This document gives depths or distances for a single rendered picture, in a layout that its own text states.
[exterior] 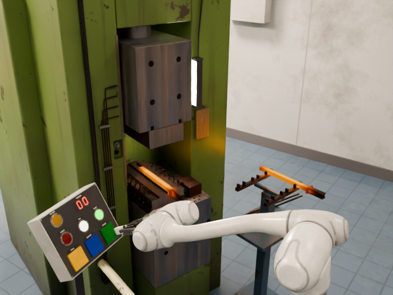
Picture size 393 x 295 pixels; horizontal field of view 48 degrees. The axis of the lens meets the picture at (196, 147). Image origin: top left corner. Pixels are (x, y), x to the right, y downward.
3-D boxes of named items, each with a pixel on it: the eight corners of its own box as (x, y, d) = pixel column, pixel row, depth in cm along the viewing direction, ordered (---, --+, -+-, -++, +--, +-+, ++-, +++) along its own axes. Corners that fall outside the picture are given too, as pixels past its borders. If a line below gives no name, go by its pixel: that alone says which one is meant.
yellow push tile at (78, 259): (89, 261, 183) (80, 245, 182) (77, 271, 177) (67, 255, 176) (86, 261, 184) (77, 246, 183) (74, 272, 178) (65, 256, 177)
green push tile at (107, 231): (119, 235, 200) (111, 221, 198) (108, 244, 194) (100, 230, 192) (116, 236, 201) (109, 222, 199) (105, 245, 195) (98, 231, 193)
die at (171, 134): (183, 140, 225) (183, 122, 221) (149, 149, 214) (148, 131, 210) (141, 116, 256) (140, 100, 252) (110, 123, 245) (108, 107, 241)
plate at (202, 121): (209, 136, 251) (209, 107, 244) (196, 139, 247) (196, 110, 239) (206, 134, 253) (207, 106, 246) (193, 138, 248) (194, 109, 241)
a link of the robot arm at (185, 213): (167, 201, 180) (148, 213, 170) (197, 192, 171) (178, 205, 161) (178, 225, 181) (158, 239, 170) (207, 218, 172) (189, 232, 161)
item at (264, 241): (307, 224, 264) (307, 221, 264) (263, 251, 240) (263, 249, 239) (268, 203, 285) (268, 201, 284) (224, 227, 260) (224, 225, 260)
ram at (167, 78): (204, 116, 228) (206, 38, 212) (139, 133, 207) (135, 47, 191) (161, 96, 259) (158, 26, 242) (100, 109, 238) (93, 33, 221)
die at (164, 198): (183, 200, 240) (183, 186, 236) (152, 212, 229) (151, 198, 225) (144, 171, 270) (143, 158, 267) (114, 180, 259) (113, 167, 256)
